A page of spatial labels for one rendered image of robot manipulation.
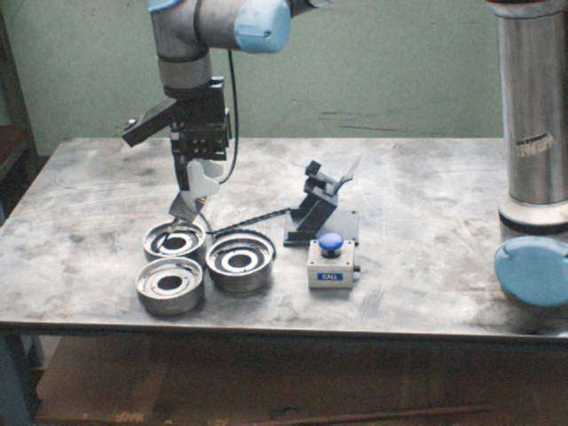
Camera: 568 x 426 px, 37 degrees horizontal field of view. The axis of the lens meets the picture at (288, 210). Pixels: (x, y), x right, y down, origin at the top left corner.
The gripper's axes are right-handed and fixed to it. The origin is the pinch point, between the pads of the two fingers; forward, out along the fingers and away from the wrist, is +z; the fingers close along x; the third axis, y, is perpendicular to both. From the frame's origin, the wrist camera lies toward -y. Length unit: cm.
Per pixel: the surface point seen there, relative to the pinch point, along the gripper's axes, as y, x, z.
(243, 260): 7.5, -0.9, 11.6
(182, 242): -3.4, 4.1, 11.3
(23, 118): -95, 160, 64
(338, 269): 23.2, -6.7, 9.3
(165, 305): -2.9, -13.6, 10.5
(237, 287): 7.3, -8.1, 11.6
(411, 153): 37, 37, 13
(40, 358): -58, 50, 80
